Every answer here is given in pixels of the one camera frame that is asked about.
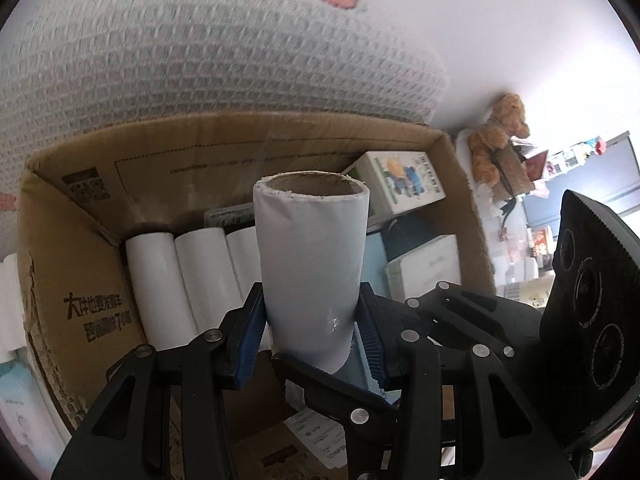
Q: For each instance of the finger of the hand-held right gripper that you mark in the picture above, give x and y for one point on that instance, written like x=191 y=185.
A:
x=465 y=310
x=320 y=385

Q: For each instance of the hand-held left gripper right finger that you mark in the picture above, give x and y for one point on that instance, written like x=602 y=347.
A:
x=372 y=345

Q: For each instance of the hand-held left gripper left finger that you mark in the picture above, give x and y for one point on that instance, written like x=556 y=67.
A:
x=250 y=345

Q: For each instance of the white cardboard tube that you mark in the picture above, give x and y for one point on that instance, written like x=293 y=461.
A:
x=205 y=275
x=242 y=260
x=310 y=270
x=155 y=285

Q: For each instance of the brown cardboard box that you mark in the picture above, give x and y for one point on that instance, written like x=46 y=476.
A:
x=200 y=160

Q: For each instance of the light blue wet wipes pack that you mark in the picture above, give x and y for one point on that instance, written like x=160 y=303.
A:
x=25 y=400

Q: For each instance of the light blue plastic pack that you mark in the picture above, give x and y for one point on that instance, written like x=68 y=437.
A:
x=362 y=377

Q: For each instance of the white box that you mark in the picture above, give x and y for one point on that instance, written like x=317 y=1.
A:
x=425 y=270

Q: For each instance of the white storage shelf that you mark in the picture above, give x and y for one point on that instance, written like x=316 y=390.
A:
x=520 y=265

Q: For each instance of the light blue box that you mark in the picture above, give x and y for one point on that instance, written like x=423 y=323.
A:
x=374 y=260

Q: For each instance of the dark blue pouch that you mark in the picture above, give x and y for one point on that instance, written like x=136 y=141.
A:
x=407 y=240

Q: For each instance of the white grey labelled packet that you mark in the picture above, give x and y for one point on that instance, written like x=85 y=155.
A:
x=227 y=216

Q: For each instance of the dark blue board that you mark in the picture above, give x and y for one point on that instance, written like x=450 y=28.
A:
x=600 y=170

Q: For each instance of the green white cartoon carton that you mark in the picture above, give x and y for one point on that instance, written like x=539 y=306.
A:
x=400 y=185

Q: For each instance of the brown bag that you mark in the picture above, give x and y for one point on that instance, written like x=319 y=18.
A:
x=517 y=172

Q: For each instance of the brown teddy bear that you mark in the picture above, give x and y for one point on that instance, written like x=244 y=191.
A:
x=505 y=120

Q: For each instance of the white printed rolled quilt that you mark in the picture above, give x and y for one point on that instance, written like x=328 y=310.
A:
x=200 y=50

